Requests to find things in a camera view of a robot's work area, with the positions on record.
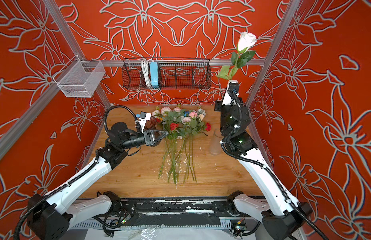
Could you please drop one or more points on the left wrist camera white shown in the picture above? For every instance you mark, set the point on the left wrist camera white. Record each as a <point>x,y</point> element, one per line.
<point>141,119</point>

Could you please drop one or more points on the aluminium frame post left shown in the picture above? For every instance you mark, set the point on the aluminium frame post left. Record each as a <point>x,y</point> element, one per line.
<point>58,18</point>

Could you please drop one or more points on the aluminium frame post right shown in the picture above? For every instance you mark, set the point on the aluminium frame post right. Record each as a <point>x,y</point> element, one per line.
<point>284,23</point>

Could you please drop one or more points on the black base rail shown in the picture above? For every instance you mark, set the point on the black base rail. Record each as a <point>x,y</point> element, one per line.
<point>187,212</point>

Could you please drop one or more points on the aluminium frame post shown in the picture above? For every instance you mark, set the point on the aluminium frame post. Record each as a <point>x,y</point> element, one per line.
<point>284,23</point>
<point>58,18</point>

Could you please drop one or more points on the clear acrylic wall box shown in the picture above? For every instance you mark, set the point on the clear acrylic wall box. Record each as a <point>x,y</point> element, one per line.
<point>79,78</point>

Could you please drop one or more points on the brown glass vase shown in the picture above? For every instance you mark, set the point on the brown glass vase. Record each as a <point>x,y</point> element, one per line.
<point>150,124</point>

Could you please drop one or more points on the aluminium back crossbar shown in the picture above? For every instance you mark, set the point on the aluminium back crossbar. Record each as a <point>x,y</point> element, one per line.
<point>213,62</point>

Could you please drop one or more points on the black wire basket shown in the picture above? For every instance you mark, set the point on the black wire basket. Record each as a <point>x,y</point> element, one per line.
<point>170,76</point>

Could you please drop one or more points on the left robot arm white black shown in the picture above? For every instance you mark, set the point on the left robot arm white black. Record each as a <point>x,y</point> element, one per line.
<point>52,215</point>

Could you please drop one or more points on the blue card in basket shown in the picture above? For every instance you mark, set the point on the blue card in basket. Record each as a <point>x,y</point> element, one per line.
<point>153,66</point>

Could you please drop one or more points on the clear ribbed glass vase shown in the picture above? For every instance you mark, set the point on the clear ribbed glass vase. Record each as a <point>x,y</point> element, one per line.
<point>215,145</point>

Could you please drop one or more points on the white rose stem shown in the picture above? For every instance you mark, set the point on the white rose stem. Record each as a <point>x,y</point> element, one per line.
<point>240,57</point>

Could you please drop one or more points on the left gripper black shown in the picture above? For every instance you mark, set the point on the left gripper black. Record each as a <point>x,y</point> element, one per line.
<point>150,141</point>

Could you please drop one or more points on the pile of artificial flowers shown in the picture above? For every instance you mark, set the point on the pile of artificial flowers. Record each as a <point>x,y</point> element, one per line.
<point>182,126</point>

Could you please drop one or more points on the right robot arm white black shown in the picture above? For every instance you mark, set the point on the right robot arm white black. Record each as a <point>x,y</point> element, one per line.
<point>282,213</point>

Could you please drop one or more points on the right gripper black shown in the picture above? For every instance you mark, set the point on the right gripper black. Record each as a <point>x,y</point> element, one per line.
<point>219,106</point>

